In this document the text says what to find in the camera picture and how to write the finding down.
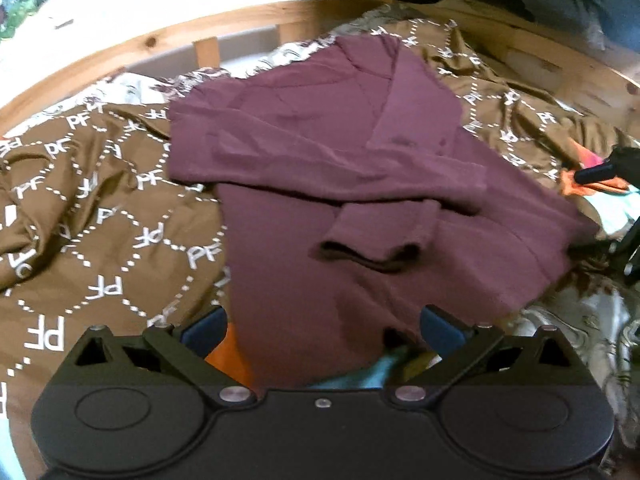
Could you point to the light blue garment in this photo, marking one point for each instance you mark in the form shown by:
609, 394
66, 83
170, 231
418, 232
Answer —
372, 377

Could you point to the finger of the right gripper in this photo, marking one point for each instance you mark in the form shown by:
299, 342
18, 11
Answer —
622, 163

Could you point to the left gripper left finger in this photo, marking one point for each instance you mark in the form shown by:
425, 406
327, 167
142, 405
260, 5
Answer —
131, 404

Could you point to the wooden bed frame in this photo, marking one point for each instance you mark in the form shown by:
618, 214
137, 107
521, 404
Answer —
602, 83

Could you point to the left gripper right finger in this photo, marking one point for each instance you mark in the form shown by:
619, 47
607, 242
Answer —
496, 402

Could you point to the maroon long-sleeve sweater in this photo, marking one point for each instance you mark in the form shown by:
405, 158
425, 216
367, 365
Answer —
353, 198

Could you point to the brown PF patterned blanket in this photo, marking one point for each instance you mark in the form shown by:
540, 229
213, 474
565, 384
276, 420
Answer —
100, 219

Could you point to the orange garment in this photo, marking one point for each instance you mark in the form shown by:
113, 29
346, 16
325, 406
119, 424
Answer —
229, 359

